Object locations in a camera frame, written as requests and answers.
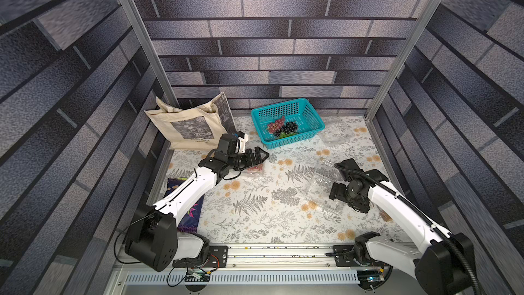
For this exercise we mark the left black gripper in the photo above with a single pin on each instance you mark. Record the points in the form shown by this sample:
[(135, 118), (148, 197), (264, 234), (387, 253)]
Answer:
[(252, 161)]

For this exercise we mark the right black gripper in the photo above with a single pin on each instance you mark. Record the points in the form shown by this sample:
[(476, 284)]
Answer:
[(340, 192)]

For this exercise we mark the red grape bunch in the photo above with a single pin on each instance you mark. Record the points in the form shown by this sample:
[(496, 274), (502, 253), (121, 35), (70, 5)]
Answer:
[(256, 169), (277, 125)]

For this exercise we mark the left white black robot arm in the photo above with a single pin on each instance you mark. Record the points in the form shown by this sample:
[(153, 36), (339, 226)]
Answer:
[(153, 238)]

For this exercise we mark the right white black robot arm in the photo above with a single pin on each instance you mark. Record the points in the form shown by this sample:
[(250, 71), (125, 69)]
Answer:
[(440, 261)]

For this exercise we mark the amber spice jar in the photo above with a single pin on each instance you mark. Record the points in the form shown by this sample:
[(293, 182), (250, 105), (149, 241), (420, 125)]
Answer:
[(385, 216)]

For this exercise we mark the green grape bunch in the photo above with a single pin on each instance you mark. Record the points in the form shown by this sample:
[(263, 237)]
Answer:
[(285, 135)]

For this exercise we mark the black grape bunch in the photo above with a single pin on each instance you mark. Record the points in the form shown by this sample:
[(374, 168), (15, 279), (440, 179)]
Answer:
[(289, 127)]

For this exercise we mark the beige canvas tote bag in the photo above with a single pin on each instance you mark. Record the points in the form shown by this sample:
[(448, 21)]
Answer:
[(198, 128)]

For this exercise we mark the teal plastic basket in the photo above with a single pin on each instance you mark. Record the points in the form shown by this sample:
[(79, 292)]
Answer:
[(299, 111)]

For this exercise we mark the purple snack bag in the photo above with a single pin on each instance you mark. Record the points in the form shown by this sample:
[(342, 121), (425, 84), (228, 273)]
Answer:
[(190, 221)]

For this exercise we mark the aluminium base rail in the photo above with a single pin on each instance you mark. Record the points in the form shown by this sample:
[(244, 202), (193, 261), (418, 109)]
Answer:
[(269, 269)]

